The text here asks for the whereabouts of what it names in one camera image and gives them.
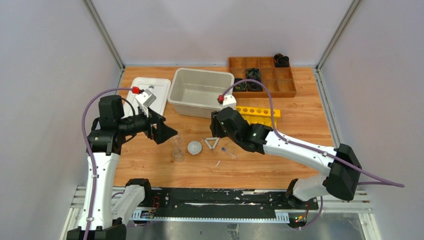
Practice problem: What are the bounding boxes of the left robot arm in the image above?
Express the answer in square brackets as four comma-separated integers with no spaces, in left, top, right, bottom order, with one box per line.
[66,95,178,240]

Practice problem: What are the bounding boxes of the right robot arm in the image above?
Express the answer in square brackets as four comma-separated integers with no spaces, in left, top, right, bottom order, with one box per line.
[210,107,362,209]

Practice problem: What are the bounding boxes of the white clay triangle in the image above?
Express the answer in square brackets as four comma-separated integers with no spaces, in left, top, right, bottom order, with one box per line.
[202,137,220,152]

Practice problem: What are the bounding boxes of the small glass flask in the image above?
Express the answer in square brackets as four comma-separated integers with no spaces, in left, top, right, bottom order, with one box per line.
[172,147,185,163]

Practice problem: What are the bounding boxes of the yellow test tube rack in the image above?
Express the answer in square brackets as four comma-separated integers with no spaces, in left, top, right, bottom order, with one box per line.
[235,106,273,127]

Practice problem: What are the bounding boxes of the white evaporating dish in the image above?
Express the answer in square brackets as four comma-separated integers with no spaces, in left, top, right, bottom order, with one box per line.
[187,141,203,155]

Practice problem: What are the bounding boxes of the white plastic lid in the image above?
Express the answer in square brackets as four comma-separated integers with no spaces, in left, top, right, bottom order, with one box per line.
[123,77,172,117]

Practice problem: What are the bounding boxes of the beige plastic bin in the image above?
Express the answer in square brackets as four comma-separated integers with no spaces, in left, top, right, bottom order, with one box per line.
[167,68,235,119]

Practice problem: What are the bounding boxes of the wooden compartment tray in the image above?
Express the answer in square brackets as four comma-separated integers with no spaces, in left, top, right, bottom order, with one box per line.
[228,56,297,98]

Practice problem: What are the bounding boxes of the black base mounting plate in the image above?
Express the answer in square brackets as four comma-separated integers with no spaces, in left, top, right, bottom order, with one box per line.
[138,187,319,220]

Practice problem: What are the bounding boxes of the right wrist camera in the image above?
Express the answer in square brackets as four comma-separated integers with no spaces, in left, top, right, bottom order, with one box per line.
[218,95,237,110]

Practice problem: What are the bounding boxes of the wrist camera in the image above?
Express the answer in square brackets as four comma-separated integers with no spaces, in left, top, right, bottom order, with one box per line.
[218,95,237,110]
[135,88,157,118]

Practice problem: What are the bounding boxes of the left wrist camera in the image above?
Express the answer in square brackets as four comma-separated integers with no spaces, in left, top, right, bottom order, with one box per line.
[135,88,157,118]

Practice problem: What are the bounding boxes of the black strap coil in tray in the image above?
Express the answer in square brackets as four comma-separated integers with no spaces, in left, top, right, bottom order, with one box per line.
[245,67,264,92]

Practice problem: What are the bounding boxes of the black strap coil corner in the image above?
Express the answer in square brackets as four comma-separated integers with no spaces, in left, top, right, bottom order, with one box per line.
[273,53,290,68]

